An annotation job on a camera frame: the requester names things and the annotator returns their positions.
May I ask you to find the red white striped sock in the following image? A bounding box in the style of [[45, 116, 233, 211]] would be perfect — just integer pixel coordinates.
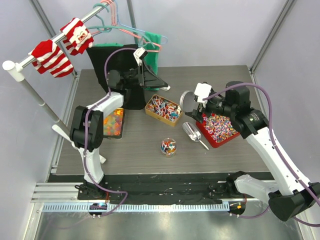
[[28, 39, 74, 78]]

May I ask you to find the blue hanger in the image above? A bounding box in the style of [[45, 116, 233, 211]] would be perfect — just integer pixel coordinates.
[[109, 0, 168, 46]]

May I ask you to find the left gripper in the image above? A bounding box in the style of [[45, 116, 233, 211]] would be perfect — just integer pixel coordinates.
[[124, 61, 168, 90]]

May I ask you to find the gold tin of gummy candies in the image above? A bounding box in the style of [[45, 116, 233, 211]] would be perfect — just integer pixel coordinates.
[[103, 108, 125, 139]]

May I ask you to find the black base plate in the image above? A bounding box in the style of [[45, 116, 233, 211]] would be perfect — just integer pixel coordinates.
[[47, 171, 266, 206]]

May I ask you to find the purple cable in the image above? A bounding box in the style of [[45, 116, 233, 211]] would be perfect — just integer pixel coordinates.
[[202, 83, 320, 228], [82, 47, 141, 218]]

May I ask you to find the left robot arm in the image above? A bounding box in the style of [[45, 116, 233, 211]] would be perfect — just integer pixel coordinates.
[[69, 63, 126, 200]]

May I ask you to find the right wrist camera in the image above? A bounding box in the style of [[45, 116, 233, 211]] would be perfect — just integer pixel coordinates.
[[193, 83, 212, 103]]

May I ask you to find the black cloth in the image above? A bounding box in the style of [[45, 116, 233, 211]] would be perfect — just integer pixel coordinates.
[[86, 44, 146, 110]]

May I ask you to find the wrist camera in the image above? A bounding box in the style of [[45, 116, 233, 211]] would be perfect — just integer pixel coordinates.
[[193, 83, 212, 103], [133, 47, 148, 66]]

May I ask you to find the santa striped sock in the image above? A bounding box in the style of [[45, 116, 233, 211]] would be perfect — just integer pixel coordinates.
[[60, 17, 94, 56]]

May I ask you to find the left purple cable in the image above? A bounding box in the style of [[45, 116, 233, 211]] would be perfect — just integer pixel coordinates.
[[82, 47, 141, 218]]

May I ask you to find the red tin of swirl lollipops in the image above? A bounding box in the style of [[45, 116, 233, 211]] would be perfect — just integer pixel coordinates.
[[195, 113, 240, 148]]

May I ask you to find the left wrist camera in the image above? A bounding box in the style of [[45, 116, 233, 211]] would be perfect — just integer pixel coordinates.
[[133, 47, 148, 66]]

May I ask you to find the clear plastic jar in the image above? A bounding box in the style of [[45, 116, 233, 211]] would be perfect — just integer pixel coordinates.
[[160, 137, 177, 157]]

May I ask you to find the teal hanger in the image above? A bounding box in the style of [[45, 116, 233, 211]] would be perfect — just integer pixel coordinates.
[[84, 1, 156, 50]]

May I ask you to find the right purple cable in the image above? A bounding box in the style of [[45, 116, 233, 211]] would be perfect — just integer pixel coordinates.
[[202, 83, 320, 228]]

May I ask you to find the gold tin of ball lollipops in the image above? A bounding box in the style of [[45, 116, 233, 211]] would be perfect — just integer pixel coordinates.
[[144, 94, 183, 127]]

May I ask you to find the green cloth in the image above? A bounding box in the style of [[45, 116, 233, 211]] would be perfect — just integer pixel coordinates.
[[93, 30, 162, 92]]

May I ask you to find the slotted cable duct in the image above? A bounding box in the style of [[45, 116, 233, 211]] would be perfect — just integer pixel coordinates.
[[42, 201, 230, 213]]

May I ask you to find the white jar lid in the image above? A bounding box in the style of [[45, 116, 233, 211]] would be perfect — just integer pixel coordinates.
[[179, 90, 198, 113]]

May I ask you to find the pink hanger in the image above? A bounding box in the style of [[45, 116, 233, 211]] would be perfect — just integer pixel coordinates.
[[87, 0, 163, 53]]

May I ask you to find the metal scoop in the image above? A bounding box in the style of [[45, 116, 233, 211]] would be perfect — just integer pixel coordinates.
[[182, 122, 209, 151]]

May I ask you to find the clothes rack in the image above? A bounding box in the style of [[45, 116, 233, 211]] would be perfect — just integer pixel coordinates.
[[1, 0, 171, 165]]

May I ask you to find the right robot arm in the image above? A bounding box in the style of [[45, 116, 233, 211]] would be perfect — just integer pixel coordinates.
[[179, 81, 320, 222]]

